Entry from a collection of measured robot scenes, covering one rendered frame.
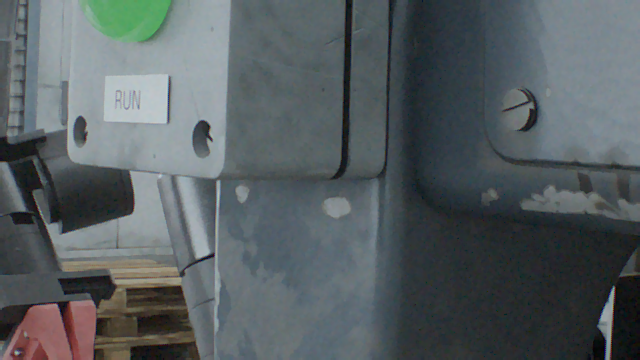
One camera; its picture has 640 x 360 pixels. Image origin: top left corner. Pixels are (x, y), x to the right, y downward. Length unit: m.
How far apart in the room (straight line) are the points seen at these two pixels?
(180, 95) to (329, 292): 0.06
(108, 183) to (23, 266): 0.10
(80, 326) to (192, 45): 0.58
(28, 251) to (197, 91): 0.60
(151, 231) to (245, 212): 8.76
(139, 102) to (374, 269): 0.07
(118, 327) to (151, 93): 5.84
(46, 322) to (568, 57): 0.61
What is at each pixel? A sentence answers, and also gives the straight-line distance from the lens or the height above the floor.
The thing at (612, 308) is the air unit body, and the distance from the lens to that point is 0.51.
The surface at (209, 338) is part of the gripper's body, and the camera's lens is 0.60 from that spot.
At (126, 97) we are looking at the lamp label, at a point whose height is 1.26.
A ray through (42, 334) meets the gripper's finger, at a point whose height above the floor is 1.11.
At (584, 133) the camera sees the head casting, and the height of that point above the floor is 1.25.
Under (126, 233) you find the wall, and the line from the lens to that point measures 9.00.
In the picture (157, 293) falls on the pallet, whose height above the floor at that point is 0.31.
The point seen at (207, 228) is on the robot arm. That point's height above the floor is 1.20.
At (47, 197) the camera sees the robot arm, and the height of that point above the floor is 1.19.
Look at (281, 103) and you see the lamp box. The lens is 0.28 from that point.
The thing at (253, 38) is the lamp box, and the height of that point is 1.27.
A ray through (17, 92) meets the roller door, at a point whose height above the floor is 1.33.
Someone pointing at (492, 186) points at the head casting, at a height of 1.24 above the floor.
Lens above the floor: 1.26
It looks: 3 degrees down
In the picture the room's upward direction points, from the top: 2 degrees clockwise
